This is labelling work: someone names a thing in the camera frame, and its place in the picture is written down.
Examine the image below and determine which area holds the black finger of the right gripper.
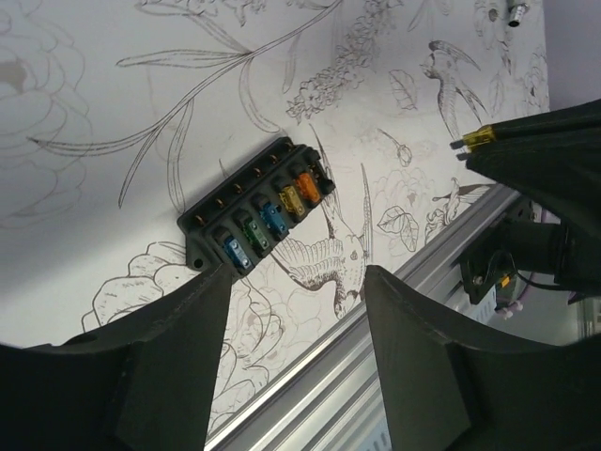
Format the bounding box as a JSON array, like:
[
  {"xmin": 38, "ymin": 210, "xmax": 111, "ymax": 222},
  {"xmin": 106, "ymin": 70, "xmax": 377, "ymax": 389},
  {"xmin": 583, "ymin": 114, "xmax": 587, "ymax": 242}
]
[{"xmin": 464, "ymin": 100, "xmax": 600, "ymax": 240}]

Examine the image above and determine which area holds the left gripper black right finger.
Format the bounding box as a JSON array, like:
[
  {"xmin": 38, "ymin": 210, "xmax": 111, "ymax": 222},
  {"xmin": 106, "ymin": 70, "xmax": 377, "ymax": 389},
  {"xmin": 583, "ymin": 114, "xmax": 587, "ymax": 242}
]
[{"xmin": 365, "ymin": 266, "xmax": 600, "ymax": 450}]

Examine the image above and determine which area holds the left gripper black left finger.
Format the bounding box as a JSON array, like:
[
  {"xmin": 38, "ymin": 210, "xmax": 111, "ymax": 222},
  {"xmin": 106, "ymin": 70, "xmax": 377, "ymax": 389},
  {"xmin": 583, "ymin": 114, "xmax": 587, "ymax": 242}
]
[{"xmin": 1, "ymin": 267, "xmax": 232, "ymax": 450}]

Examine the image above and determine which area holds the small yellow fuse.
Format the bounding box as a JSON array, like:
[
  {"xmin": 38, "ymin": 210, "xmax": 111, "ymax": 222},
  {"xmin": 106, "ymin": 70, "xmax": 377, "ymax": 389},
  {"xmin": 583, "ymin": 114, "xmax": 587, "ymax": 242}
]
[{"xmin": 450, "ymin": 126, "xmax": 496, "ymax": 161}]

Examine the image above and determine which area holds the black fuse box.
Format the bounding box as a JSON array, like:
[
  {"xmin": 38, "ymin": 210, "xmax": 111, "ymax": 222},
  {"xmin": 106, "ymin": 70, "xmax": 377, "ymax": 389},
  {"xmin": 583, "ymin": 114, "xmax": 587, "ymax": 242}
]
[{"xmin": 177, "ymin": 136, "xmax": 335, "ymax": 280}]

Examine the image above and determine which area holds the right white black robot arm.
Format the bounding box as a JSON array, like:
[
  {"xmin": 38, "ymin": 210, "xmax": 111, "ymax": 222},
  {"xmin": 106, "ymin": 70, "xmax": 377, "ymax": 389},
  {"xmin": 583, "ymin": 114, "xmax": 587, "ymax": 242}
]
[{"xmin": 450, "ymin": 101, "xmax": 600, "ymax": 303}]

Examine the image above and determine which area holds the floral patterned table mat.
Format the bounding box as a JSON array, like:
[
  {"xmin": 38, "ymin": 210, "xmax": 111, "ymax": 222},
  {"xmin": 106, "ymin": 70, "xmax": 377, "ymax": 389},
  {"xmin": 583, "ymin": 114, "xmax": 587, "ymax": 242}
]
[{"xmin": 1, "ymin": 1, "xmax": 548, "ymax": 431}]

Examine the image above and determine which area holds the aluminium rail frame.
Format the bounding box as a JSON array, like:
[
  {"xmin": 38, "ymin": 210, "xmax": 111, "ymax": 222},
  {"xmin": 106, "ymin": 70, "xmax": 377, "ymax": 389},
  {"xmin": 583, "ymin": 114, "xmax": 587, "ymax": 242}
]
[{"xmin": 206, "ymin": 186, "xmax": 518, "ymax": 450}]

